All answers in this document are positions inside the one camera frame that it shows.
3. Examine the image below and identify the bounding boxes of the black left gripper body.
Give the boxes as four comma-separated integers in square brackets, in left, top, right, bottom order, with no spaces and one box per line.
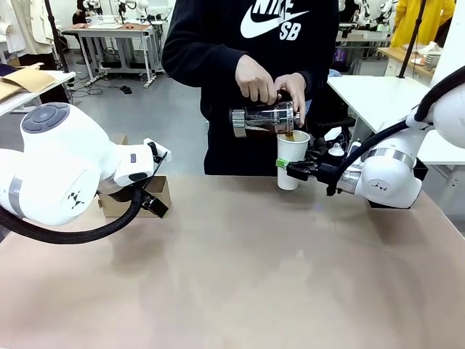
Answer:
[140,196,170,220]

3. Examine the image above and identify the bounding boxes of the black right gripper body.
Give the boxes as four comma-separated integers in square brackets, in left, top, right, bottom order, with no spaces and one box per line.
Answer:
[307,159,345,187]

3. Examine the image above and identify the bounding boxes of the brown cardboard cup carrier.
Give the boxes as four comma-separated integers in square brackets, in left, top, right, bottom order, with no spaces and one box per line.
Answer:
[97,133,172,219]

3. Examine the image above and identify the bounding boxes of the white paper cup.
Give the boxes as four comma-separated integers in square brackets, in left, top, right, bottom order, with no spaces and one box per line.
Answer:
[276,131,311,191]

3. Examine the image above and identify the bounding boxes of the glass french press pitcher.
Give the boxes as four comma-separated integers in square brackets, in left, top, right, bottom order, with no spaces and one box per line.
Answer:
[228,89,306,140]

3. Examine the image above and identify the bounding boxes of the person's left forearm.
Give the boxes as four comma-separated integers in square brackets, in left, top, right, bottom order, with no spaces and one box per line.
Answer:
[301,32,341,105]

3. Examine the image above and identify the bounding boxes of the person's right forearm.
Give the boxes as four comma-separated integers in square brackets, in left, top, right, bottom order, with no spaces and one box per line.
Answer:
[161,43,251,94]

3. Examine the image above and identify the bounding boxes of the person's left hand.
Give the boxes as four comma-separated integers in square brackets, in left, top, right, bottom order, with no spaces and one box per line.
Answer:
[274,72,308,128]

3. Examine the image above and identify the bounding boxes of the person's right hand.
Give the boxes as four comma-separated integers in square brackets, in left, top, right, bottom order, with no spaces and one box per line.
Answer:
[235,54,281,107]

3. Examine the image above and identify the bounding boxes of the black office chair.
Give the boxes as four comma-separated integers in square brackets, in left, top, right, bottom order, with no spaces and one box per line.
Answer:
[307,115,357,147]

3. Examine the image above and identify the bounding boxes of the white side table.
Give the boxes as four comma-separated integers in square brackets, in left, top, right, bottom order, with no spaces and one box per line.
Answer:
[326,74,434,136]

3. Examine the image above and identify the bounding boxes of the person's black hoodie torso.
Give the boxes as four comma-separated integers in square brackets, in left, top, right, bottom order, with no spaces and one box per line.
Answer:
[161,0,341,177]

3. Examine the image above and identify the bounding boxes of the wooden desk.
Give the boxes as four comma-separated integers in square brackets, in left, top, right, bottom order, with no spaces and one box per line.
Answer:
[376,44,439,78]

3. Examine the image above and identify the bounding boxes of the black tripod pole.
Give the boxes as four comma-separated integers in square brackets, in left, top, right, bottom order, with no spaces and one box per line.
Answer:
[43,0,70,75]
[397,0,426,80]

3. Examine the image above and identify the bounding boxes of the person in yellow jacket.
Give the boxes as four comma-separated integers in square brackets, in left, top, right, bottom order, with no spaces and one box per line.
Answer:
[389,0,456,49]

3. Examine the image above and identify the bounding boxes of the white table with cardboard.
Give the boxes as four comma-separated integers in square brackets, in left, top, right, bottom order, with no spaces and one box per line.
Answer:
[0,70,77,118]

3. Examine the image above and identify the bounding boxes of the grey workbench table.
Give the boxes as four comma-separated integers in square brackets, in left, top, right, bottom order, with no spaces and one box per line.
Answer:
[60,22,165,89]

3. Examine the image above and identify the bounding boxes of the brown cardboard sheets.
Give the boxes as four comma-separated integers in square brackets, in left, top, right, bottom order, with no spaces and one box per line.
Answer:
[0,63,60,102]

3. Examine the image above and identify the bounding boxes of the white hanging coats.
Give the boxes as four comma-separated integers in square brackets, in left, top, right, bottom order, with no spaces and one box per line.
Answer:
[0,0,56,56]

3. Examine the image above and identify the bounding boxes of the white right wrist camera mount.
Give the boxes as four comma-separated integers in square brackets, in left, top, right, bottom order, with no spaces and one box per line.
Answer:
[326,140,363,159]

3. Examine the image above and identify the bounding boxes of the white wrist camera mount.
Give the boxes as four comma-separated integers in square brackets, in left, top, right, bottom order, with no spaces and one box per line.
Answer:
[326,140,363,159]
[142,137,172,161]

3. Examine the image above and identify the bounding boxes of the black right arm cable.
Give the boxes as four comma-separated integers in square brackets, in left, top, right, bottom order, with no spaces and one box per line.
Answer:
[325,65,465,197]

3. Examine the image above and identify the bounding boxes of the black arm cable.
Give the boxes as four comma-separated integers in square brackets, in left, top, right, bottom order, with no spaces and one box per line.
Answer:
[0,141,171,245]
[325,65,465,197]

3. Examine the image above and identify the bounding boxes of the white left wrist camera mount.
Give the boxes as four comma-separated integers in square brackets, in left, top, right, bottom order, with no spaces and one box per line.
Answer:
[142,137,172,161]

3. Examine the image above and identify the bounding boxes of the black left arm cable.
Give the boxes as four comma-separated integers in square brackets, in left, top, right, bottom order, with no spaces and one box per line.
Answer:
[0,141,171,245]

